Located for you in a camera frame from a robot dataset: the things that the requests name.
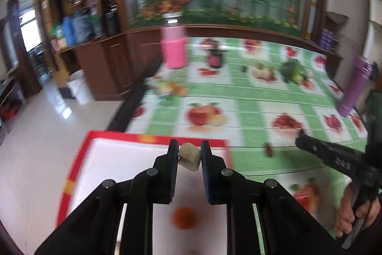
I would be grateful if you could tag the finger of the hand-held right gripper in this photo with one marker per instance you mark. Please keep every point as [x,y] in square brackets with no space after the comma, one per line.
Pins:
[325,153]

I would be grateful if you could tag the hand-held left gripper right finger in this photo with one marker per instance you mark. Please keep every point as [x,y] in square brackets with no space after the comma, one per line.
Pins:
[208,174]

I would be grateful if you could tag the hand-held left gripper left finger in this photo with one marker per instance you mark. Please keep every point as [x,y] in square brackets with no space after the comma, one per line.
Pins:
[172,174]

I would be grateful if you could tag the peeled banana piece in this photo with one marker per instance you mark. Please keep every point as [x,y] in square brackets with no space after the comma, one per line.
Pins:
[188,158]

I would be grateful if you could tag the large orange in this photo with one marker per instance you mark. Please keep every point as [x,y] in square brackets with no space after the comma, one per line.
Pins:
[185,217]

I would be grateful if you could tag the white box with red rim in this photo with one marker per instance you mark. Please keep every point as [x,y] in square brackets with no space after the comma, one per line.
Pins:
[119,159]

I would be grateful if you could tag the red date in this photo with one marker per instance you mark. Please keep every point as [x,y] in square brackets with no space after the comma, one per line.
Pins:
[268,149]

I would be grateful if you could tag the person's right hand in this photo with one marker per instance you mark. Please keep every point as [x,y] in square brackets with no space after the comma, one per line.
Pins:
[344,213]

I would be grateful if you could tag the green fruit-print tablecloth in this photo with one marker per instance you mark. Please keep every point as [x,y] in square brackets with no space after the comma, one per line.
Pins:
[247,111]

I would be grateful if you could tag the purple thermos bottle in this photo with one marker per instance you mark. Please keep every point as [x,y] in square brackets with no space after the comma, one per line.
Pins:
[355,84]

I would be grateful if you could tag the yellow snack packet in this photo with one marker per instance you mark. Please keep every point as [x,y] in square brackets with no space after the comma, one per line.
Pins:
[171,89]

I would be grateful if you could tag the green bok choy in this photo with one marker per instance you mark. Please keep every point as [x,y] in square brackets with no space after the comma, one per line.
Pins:
[294,71]

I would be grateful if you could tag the dark jar with red label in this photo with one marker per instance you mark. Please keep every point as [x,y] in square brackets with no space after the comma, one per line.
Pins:
[215,58]

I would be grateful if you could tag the glass jar with pink sleeve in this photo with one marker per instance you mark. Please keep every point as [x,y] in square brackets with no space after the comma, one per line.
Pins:
[174,47]

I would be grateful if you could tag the white plastic bucket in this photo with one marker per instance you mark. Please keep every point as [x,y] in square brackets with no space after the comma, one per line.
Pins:
[79,87]

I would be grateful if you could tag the blue plastic jug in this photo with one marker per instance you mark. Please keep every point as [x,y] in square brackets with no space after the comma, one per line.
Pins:
[69,31]

